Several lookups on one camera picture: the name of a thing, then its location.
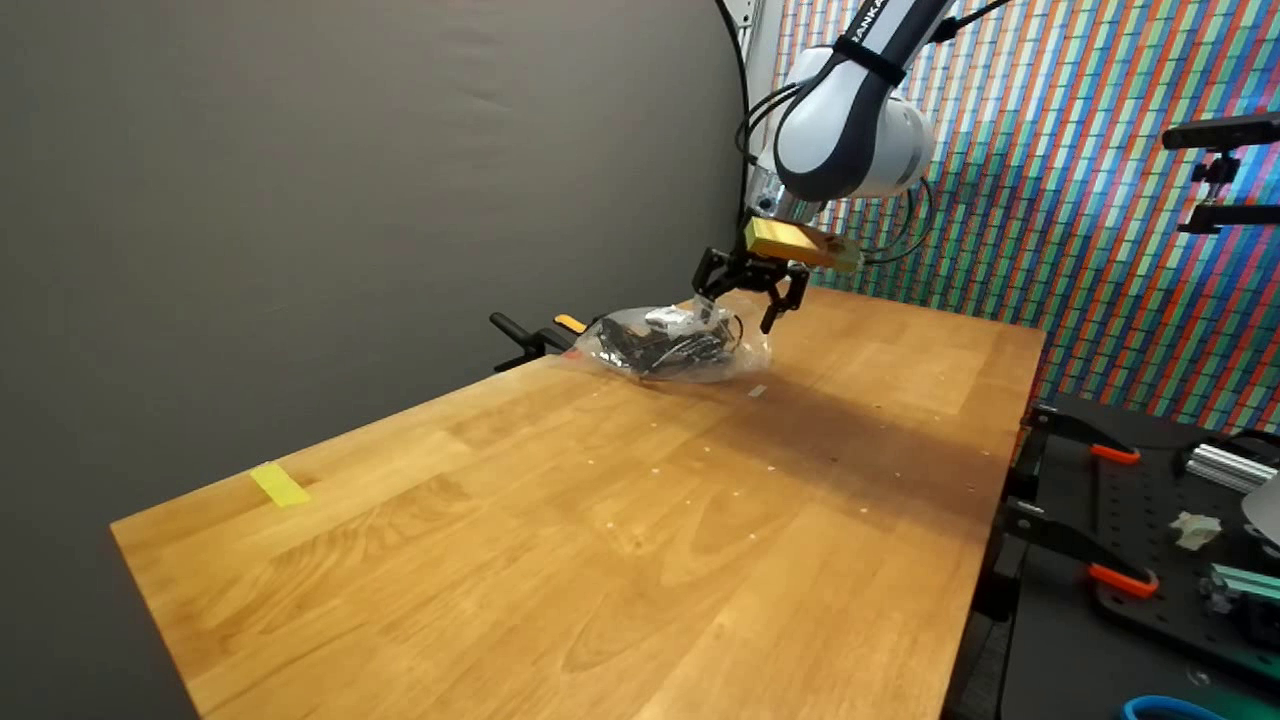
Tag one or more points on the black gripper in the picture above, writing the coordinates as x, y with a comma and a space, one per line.
762, 265

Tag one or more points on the clear plastic bag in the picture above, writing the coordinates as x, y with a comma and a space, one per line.
602, 335

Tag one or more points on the black table clamp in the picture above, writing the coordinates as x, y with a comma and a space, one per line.
520, 335

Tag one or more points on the multicolour patterned backdrop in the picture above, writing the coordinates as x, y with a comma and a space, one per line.
1064, 201

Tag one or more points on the black perforated board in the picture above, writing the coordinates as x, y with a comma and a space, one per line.
1145, 513

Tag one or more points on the white crumpled wad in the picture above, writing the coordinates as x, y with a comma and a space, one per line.
1198, 531

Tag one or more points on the white rectangular block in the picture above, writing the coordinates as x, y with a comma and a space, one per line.
1225, 466

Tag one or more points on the yellow tape strip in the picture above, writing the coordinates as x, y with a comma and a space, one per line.
282, 484

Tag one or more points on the white disc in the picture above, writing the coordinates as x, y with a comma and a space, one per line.
1265, 513

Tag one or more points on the teal tool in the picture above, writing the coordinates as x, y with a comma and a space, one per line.
1244, 580

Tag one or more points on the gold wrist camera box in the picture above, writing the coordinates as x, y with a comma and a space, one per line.
792, 243

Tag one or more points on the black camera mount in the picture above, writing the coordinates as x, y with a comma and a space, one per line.
1223, 129

